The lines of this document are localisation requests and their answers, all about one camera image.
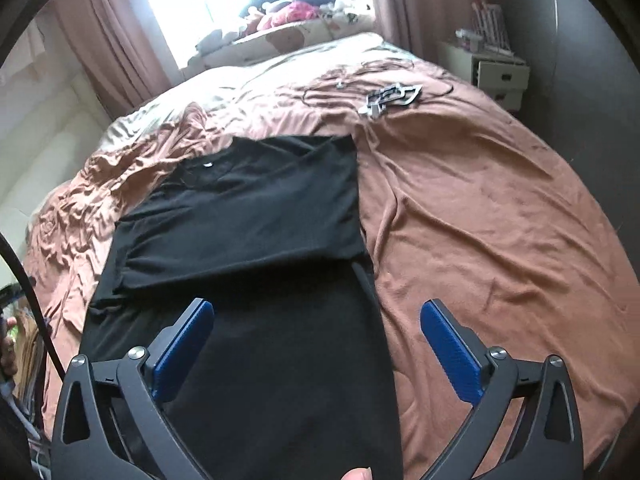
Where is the pile of plush toys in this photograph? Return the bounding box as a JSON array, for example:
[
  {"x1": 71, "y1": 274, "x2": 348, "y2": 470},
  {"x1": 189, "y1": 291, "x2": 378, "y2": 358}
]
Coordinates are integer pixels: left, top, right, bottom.
[{"x1": 200, "y1": 0, "x2": 376, "y2": 51}]

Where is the pink plush toy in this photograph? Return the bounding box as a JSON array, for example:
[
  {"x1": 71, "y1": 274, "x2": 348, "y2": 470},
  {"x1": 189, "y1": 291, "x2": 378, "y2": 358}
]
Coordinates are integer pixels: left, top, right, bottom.
[{"x1": 260, "y1": 1, "x2": 316, "y2": 31}]

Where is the white nightstand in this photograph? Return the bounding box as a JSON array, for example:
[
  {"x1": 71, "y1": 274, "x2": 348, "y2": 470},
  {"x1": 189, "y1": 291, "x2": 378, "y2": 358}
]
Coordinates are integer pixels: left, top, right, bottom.
[{"x1": 440, "y1": 40, "x2": 531, "y2": 113}]

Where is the thick black cable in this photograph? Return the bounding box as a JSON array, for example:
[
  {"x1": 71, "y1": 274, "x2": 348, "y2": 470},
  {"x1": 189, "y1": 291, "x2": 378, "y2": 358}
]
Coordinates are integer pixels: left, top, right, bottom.
[{"x1": 0, "y1": 234, "x2": 68, "y2": 378}]

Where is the spotted window cushion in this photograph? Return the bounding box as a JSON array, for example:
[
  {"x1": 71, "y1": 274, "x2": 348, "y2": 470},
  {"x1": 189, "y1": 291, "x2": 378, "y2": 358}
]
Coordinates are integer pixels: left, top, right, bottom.
[{"x1": 187, "y1": 17, "x2": 376, "y2": 68}]

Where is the pink curtain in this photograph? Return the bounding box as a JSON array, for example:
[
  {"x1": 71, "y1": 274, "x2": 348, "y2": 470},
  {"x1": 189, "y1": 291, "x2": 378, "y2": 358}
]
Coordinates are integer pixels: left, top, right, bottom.
[
  {"x1": 367, "y1": 0, "x2": 523, "y2": 61},
  {"x1": 50, "y1": 0, "x2": 173, "y2": 121}
]

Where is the cream padded headboard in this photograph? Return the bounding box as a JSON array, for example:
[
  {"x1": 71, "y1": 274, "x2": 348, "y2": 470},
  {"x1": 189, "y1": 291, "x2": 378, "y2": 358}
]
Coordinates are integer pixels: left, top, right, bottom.
[{"x1": 0, "y1": 70, "x2": 113, "y2": 271}]

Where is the white standing rack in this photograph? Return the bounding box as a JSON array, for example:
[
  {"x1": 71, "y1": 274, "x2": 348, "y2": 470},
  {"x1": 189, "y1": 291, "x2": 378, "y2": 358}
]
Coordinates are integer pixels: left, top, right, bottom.
[{"x1": 467, "y1": 2, "x2": 513, "y2": 56}]

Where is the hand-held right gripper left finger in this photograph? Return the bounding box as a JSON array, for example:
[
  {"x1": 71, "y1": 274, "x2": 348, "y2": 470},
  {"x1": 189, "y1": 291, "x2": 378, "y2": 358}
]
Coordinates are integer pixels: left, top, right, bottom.
[{"x1": 50, "y1": 298, "x2": 216, "y2": 480}]

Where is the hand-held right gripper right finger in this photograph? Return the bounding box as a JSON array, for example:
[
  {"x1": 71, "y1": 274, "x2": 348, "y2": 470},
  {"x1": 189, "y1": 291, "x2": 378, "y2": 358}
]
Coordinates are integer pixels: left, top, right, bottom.
[{"x1": 420, "y1": 298, "x2": 586, "y2": 480}]

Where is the person's left hand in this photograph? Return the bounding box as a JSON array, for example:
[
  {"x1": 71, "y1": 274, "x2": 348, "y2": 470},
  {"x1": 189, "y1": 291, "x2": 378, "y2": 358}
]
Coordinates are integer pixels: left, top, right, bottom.
[{"x1": 0, "y1": 316, "x2": 20, "y2": 378}]

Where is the black long-sleeve shirt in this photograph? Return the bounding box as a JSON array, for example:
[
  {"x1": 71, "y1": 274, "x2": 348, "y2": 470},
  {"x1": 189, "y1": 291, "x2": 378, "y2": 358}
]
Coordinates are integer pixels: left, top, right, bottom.
[{"x1": 80, "y1": 135, "x2": 405, "y2": 480}]

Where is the brown blanket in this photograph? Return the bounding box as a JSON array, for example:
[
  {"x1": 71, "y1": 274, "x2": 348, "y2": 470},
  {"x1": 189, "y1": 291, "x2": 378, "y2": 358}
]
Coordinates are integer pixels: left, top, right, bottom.
[{"x1": 22, "y1": 55, "x2": 633, "y2": 480}]

